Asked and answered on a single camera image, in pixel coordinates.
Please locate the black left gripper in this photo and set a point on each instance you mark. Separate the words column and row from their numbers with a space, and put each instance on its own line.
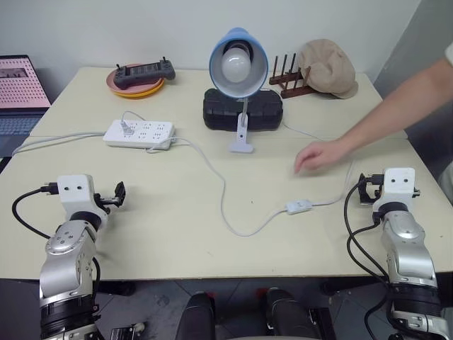
column 106, row 202

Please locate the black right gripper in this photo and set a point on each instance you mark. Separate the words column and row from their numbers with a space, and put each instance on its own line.
column 376, row 187

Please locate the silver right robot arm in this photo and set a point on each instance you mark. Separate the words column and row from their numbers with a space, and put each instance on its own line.
column 407, row 248

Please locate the person's bare forearm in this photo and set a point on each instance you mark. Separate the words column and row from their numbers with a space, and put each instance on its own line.
column 400, row 106

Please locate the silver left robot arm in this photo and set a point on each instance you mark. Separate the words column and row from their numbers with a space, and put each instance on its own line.
column 67, row 255

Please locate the blue desk lamp white base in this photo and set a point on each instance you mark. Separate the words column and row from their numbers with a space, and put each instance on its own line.
column 240, row 138

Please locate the person's bare hand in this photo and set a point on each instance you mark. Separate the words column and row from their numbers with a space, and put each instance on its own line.
column 318, row 156

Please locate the white power strip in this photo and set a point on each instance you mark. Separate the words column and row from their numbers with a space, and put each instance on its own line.
column 141, row 136

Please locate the white plug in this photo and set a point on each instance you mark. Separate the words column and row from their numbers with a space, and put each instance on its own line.
column 126, row 128

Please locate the person's light clothing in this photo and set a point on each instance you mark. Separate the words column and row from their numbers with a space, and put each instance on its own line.
column 447, row 177

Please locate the yellow plate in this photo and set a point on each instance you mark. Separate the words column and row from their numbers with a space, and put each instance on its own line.
column 141, row 94

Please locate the pink plate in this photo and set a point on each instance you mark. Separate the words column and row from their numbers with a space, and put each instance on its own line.
column 115, row 83

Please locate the dark wooden dish rack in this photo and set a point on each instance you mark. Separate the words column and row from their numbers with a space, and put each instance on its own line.
column 288, row 88

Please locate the dark grey handheld controller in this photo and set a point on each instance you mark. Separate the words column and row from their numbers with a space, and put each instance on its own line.
column 145, row 72

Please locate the beige cloth cap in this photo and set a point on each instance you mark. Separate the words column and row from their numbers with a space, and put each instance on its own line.
column 327, row 67

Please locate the black plastic case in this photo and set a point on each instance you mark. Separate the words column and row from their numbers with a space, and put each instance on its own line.
column 262, row 111

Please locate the dark rounded shape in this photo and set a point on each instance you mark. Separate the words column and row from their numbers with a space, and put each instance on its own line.
column 196, row 317
column 290, row 315

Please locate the laptop with pink screen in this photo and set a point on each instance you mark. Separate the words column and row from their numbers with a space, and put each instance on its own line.
column 19, row 85

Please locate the white light bulb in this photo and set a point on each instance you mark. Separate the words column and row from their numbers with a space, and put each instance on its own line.
column 236, row 63

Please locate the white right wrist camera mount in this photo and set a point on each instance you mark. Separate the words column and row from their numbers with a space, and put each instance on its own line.
column 399, row 184

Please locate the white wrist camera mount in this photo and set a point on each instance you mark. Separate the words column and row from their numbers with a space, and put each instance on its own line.
column 75, row 193
column 399, row 184

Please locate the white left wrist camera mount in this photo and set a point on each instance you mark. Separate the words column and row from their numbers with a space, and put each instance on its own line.
column 75, row 193

